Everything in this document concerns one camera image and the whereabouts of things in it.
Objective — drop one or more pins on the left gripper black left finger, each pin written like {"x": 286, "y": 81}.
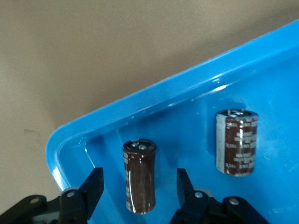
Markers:
{"x": 91, "y": 193}

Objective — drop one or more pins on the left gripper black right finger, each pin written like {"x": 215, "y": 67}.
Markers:
{"x": 187, "y": 200}

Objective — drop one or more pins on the dark brown terminal block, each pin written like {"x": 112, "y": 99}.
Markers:
{"x": 140, "y": 177}

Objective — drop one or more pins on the brown capacitor with white print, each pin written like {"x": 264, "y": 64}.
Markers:
{"x": 238, "y": 144}

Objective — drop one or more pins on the blue plastic tray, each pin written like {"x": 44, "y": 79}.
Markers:
{"x": 268, "y": 93}

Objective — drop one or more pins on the brown table cover mat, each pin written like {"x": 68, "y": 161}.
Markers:
{"x": 70, "y": 58}

